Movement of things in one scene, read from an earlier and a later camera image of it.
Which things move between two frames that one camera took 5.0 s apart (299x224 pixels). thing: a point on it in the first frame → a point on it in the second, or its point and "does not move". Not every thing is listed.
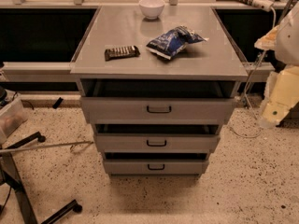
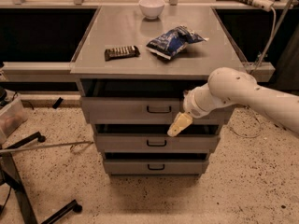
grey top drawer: [157, 110] does not move
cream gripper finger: [281, 95] → [182, 119]
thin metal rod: [45, 146] does not move
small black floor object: [58, 103] does not move
